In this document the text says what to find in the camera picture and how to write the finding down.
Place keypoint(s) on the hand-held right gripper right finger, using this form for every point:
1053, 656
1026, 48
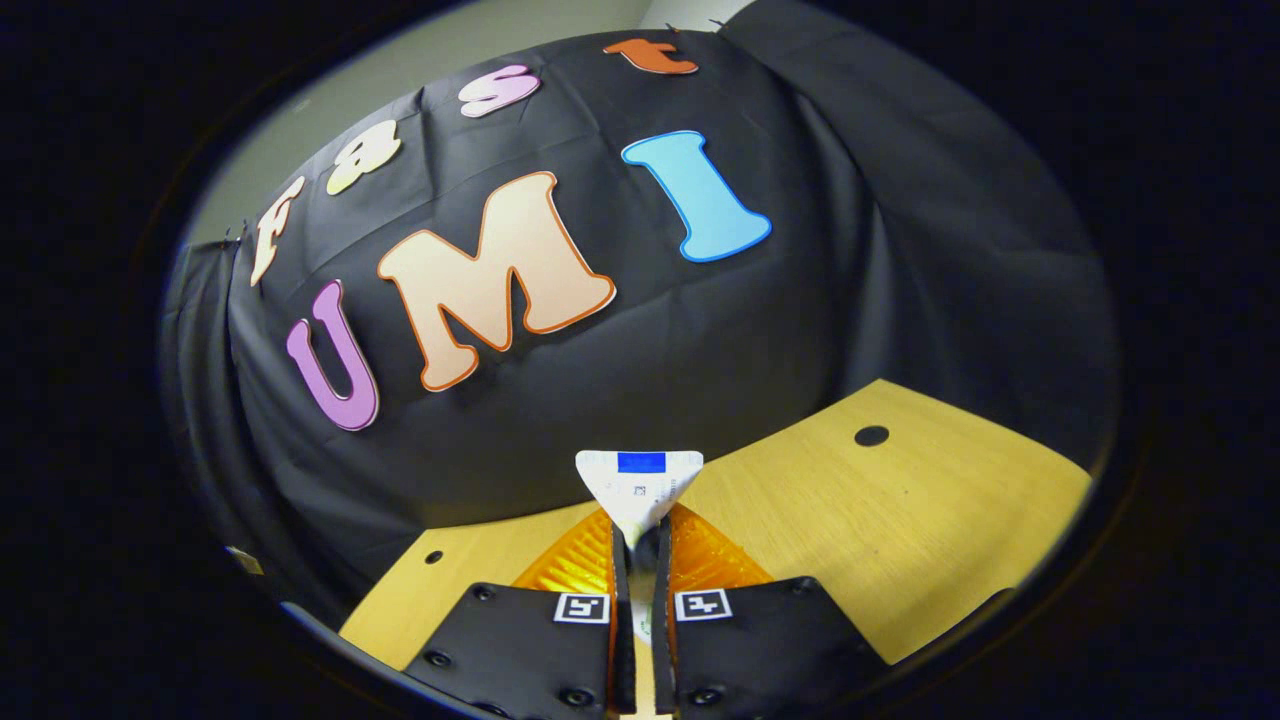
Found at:
663, 650

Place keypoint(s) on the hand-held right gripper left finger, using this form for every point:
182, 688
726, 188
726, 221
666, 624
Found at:
622, 650

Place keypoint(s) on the white toothpaste tube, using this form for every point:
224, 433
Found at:
640, 495

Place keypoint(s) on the wooden desktop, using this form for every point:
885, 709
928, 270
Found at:
900, 540

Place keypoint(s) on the black backdrop cloth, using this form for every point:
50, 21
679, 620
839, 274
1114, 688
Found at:
600, 400

